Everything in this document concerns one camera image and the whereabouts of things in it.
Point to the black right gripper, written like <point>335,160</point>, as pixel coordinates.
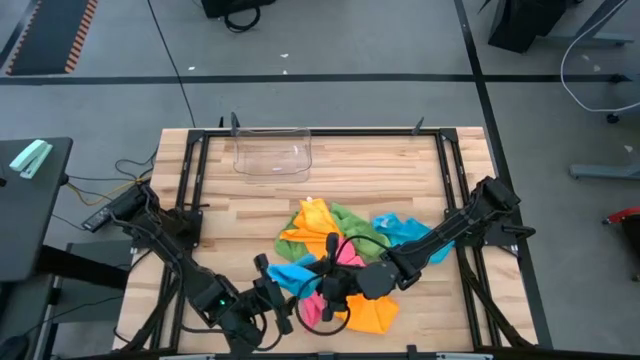
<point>375,281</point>

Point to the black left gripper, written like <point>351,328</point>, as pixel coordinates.
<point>235,312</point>

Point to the blue microfiber towel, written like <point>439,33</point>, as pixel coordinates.
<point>400,227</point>
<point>292,276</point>

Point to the pink microfiber towel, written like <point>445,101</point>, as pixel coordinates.
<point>350,255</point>

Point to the green microfiber towel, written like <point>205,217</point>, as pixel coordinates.
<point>357,227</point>

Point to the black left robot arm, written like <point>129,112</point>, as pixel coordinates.
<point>170,253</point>

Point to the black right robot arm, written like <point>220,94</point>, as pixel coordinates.
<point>450,227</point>

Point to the orange microfiber towel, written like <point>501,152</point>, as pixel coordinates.
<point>315,222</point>

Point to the clear plastic bin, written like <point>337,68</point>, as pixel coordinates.
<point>272,155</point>

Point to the black metal crossbar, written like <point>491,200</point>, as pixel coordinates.
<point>85,267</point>

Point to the black power adapter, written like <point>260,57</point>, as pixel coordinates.
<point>97,218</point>

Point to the black side table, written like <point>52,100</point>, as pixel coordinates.
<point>30,220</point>

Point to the mint green stapler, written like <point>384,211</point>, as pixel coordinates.
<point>30,157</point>

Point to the black equipment box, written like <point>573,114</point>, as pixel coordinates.
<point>235,6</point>

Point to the grey desk leg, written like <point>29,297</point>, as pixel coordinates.
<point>600,39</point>
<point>605,172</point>

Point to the red cart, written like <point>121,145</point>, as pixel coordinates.
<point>625,214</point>

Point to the black cabinet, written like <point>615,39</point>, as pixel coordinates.
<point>525,22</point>

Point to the black caster wheel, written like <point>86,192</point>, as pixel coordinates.
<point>613,118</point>

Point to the black orange-striped floor mat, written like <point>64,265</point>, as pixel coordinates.
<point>50,35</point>

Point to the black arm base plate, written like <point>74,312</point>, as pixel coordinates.
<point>502,237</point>
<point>192,240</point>

